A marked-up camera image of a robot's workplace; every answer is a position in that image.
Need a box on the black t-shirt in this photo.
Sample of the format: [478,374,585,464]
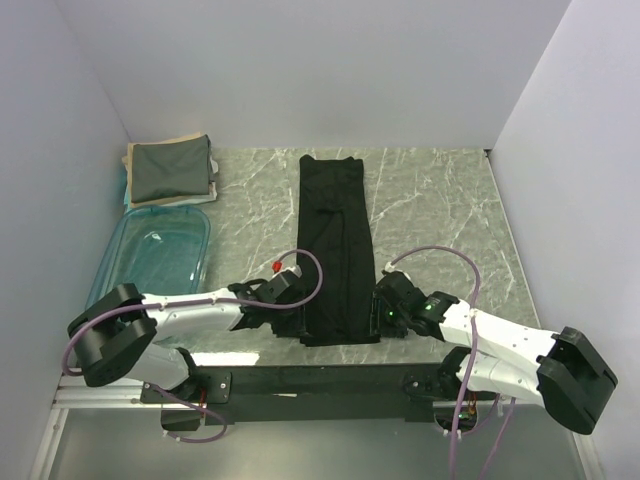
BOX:
[297,155,380,346]

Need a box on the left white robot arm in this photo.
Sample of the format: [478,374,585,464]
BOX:
[64,267,305,402]

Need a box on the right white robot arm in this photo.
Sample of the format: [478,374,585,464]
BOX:
[374,272,618,435]

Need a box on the black base beam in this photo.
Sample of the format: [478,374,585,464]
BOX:
[172,363,460,425]

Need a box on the teal plastic bin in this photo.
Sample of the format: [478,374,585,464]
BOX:
[86,206,211,306]

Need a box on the folded grey t-shirt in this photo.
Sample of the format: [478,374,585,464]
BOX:
[130,134,211,205]

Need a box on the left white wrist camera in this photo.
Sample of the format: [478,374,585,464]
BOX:
[271,260,302,278]

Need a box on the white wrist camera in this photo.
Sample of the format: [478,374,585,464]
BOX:
[271,260,302,278]
[382,261,406,275]

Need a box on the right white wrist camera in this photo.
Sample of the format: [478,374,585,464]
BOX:
[382,261,406,275]

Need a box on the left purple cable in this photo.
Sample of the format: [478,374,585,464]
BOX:
[60,248,325,445]

